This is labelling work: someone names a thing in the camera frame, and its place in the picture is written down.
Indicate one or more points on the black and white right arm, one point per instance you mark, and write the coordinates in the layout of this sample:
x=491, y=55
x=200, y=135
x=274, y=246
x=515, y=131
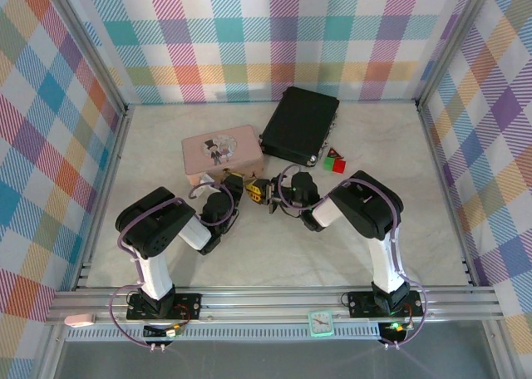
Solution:
x=384, y=262

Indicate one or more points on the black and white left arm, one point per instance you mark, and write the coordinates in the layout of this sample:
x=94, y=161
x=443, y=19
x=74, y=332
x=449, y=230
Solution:
x=154, y=271

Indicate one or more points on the green toy brick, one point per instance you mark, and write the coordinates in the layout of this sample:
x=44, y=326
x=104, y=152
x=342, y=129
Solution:
x=329, y=164

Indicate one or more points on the pink cartoon tin box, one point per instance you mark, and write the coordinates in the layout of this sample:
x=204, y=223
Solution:
x=220, y=150

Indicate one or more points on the red toy brick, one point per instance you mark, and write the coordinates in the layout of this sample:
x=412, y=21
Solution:
x=340, y=167

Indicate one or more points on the black triangular all-in token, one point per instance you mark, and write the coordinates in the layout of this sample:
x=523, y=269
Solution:
x=333, y=154

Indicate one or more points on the black ribbed carrying case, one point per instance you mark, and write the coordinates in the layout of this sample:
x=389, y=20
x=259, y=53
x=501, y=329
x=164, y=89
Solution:
x=299, y=125

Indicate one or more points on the small electronics board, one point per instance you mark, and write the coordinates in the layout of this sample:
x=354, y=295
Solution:
x=174, y=331
x=394, y=327

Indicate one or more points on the mint green square clock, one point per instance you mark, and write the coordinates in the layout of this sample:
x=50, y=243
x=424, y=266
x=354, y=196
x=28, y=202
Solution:
x=321, y=323

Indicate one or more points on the small pink oblong object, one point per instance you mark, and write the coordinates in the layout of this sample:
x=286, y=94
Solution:
x=79, y=320

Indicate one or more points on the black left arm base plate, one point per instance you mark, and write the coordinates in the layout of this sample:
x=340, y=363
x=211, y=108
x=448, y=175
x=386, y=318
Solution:
x=187, y=306

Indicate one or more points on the aluminium profile frame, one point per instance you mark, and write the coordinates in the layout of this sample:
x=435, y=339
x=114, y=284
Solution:
x=270, y=302

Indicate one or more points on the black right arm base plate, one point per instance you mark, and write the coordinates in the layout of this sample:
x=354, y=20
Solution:
x=359, y=304

